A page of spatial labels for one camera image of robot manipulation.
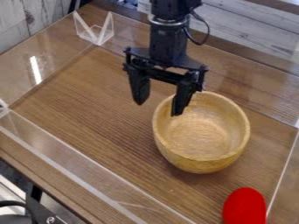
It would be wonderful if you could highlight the clear acrylic tray enclosure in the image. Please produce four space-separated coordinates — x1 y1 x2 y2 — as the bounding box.
0 17 299 224

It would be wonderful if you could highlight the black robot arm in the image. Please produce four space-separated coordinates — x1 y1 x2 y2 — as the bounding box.
124 0 211 116

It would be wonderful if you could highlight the light wooden bowl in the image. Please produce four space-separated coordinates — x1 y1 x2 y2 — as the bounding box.
152 91 251 173

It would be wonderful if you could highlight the red felt strawberry toy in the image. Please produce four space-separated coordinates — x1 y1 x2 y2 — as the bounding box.
221 187 267 224

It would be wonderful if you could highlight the black cable under table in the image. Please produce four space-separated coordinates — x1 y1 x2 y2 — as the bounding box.
0 200 33 217

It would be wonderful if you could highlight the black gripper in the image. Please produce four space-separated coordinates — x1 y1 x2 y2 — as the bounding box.
124 16 208 116

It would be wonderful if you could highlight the black table leg bracket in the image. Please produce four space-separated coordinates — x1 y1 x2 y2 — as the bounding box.
25 185 68 224

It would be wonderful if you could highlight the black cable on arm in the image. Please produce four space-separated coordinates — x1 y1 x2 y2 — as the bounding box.
181 10 211 46

